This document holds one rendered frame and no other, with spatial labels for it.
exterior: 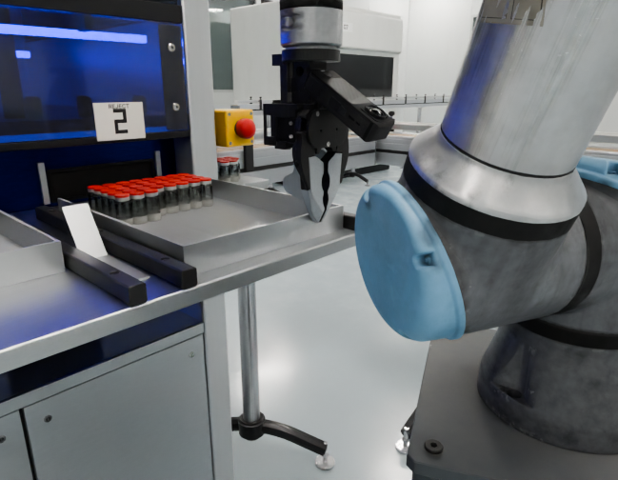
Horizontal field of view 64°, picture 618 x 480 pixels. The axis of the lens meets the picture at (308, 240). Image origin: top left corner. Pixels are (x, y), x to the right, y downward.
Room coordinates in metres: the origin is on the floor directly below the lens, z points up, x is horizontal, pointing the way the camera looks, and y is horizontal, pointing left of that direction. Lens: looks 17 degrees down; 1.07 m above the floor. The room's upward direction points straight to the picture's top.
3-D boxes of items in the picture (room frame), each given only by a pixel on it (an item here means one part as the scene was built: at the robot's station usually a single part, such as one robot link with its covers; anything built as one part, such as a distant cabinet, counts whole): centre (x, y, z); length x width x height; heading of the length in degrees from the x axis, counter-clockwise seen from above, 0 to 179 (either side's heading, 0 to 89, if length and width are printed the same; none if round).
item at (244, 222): (0.70, 0.16, 0.90); 0.34 x 0.26 x 0.04; 46
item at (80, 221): (0.52, 0.23, 0.91); 0.14 x 0.03 x 0.06; 46
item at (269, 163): (1.34, 0.07, 0.92); 0.69 x 0.16 x 0.16; 137
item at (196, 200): (0.76, 0.23, 0.91); 0.18 x 0.02 x 0.05; 136
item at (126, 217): (0.68, 0.26, 0.91); 0.02 x 0.02 x 0.05
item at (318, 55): (0.64, 0.00, 1.06); 0.09 x 0.08 x 0.12; 47
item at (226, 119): (1.04, 0.16, 1.00); 0.08 x 0.07 x 0.07; 47
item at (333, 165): (0.65, -0.01, 0.95); 0.06 x 0.03 x 0.09; 47
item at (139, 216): (0.70, 0.25, 0.91); 0.02 x 0.02 x 0.05
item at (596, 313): (0.40, -0.23, 0.96); 0.13 x 0.12 x 0.14; 112
